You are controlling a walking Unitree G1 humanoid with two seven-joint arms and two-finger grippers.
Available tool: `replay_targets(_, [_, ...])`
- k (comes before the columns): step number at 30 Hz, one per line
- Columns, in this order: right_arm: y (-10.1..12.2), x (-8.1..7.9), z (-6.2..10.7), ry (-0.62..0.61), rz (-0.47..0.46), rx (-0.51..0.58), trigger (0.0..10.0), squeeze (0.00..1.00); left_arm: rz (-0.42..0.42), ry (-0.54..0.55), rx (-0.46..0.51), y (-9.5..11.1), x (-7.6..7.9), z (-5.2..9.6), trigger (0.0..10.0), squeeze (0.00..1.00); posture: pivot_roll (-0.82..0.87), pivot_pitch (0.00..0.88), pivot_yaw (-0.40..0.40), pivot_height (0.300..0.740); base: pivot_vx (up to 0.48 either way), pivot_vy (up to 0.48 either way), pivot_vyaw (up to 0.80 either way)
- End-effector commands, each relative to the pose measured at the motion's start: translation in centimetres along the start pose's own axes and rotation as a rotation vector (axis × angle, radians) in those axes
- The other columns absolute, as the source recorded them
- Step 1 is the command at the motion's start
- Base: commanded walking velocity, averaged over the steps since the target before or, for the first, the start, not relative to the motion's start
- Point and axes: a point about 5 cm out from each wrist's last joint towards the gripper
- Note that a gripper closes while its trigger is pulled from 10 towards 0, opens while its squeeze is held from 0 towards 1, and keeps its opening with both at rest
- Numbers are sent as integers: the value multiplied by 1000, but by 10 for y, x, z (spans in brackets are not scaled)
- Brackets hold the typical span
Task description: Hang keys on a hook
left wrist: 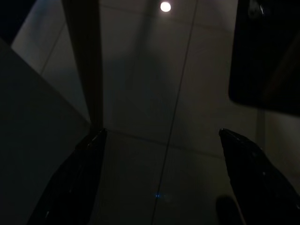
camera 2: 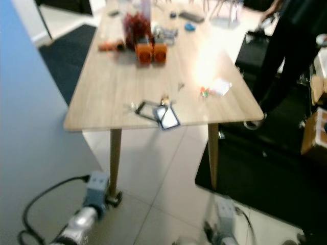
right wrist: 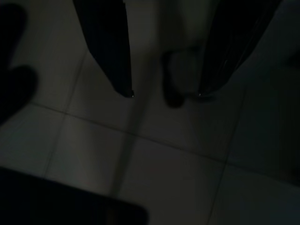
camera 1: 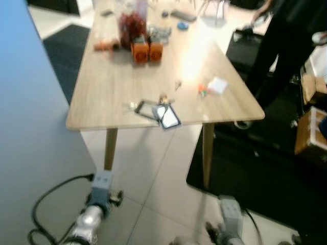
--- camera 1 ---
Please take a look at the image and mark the keys with black loop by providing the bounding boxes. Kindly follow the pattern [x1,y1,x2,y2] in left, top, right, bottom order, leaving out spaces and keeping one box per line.
[128,99,164,123]

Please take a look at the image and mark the large black rug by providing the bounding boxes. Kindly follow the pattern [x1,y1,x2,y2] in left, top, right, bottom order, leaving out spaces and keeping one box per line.
[186,30,327,236]

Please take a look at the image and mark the smartphone with bright screen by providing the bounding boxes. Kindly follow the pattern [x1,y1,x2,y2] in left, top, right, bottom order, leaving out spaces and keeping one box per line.
[153,104,182,130]

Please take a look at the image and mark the light wooden table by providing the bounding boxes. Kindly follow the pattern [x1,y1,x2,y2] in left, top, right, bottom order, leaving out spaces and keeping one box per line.
[66,0,265,190]

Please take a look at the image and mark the white partition board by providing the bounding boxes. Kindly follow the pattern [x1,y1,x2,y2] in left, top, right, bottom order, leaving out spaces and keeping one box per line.
[0,0,98,245]

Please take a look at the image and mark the brown cardboard box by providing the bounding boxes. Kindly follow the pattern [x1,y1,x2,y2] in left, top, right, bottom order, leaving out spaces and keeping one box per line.
[294,107,327,157]

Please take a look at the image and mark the white paper card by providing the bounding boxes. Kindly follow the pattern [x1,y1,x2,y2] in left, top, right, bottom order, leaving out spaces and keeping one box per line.
[206,77,229,95]

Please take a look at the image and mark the small black rug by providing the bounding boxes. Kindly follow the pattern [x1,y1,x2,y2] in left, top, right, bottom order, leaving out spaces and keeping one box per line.
[43,23,91,104]

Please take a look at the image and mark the clear glass clutter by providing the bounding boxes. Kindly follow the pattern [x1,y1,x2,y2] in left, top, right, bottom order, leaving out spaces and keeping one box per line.
[148,26,172,44]

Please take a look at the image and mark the dark grey remote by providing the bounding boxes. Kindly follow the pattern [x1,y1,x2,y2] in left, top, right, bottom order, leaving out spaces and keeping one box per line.
[171,9,198,22]

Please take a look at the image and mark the person in black clothes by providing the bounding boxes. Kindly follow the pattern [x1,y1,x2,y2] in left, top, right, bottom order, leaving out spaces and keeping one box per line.
[244,0,327,109]

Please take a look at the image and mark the white chair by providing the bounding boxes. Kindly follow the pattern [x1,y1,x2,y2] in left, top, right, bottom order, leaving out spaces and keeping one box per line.
[197,0,231,28]

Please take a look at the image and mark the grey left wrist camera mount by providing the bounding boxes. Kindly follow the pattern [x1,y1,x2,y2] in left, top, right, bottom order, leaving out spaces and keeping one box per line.
[90,170,114,206]

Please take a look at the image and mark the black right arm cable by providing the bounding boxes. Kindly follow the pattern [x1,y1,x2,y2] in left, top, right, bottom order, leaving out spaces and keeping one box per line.
[242,207,264,245]

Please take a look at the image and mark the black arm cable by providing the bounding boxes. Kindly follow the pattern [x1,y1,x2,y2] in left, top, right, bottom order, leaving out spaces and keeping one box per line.
[242,207,264,245]
[30,174,95,245]

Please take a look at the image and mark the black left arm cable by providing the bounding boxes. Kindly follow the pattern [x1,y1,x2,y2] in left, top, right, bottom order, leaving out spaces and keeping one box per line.
[30,174,95,245]

